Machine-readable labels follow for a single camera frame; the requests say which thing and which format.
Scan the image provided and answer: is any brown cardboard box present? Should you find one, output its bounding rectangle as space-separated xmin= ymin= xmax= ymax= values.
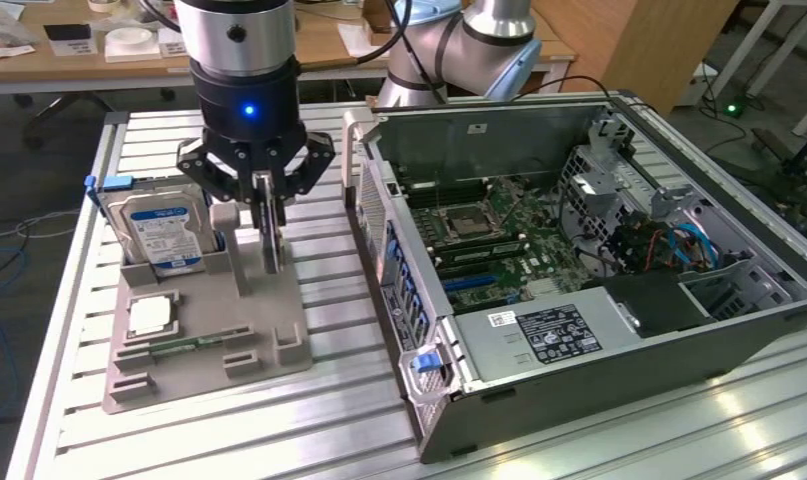
xmin=362 ymin=0 xmax=404 ymax=34

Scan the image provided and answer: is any black and white box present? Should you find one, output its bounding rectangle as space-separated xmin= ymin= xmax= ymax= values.
xmin=41 ymin=23 xmax=99 ymax=57

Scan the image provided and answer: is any white paper stack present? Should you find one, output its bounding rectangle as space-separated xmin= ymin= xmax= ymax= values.
xmin=338 ymin=22 xmax=392 ymax=61

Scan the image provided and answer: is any wooden cabinet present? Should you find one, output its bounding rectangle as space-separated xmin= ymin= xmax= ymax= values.
xmin=529 ymin=0 xmax=743 ymax=115

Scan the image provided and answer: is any perforated metal disk bay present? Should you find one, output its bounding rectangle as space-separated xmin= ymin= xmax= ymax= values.
xmin=554 ymin=143 xmax=649 ymax=244

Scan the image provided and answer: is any grey parts rack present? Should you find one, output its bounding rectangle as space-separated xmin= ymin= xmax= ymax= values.
xmin=100 ymin=201 xmax=316 ymax=416

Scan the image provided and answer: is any green motherboard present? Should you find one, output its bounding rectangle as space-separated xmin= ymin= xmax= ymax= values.
xmin=402 ymin=174 xmax=622 ymax=315

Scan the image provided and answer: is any RAM stick white label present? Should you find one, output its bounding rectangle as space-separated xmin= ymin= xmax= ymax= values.
xmin=432 ymin=240 xmax=525 ymax=267

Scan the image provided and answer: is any white device red mark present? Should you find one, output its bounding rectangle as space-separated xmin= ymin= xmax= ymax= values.
xmin=682 ymin=62 xmax=722 ymax=109

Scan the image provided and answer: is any CPU socket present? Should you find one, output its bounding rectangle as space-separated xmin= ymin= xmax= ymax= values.
xmin=444 ymin=204 xmax=497 ymax=238

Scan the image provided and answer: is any bare green RAM stick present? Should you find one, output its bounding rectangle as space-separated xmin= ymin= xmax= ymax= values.
xmin=148 ymin=334 xmax=228 ymax=358

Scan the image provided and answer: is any silver CPU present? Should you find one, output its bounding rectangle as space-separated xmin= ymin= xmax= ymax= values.
xmin=126 ymin=297 xmax=179 ymax=337

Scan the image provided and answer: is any white labelled box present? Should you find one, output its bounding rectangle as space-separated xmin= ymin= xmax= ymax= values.
xmin=156 ymin=27 xmax=191 ymax=58

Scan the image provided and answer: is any black plastic shroud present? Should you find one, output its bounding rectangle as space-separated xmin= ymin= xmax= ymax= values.
xmin=601 ymin=272 xmax=719 ymax=337

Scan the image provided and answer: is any blue wire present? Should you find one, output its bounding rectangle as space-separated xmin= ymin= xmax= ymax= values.
xmin=666 ymin=222 xmax=722 ymax=274

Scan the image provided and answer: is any white box with roll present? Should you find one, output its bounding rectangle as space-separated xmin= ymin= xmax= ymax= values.
xmin=103 ymin=27 xmax=164 ymax=65

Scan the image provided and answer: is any grey power supply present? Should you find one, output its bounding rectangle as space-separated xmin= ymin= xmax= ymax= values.
xmin=450 ymin=287 xmax=646 ymax=385

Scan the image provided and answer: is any open metal disk bay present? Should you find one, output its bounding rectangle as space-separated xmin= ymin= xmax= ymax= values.
xmin=679 ymin=252 xmax=807 ymax=324

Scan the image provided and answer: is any blue expansion slot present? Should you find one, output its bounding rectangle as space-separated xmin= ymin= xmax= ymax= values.
xmin=442 ymin=276 xmax=499 ymax=295

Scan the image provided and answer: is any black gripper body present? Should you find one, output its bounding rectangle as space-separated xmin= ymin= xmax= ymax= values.
xmin=188 ymin=58 xmax=310 ymax=151

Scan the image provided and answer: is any black equipment stand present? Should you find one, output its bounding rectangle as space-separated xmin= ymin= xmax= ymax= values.
xmin=753 ymin=99 xmax=807 ymax=221

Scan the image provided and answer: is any green graphics card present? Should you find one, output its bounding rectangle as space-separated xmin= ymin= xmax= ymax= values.
xmin=252 ymin=169 xmax=291 ymax=276

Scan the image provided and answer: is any open dark PC case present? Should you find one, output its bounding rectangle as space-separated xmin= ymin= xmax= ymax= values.
xmin=340 ymin=88 xmax=807 ymax=464

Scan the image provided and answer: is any hard disk blue caddy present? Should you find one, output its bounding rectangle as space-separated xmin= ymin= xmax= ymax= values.
xmin=84 ymin=172 xmax=228 ymax=277

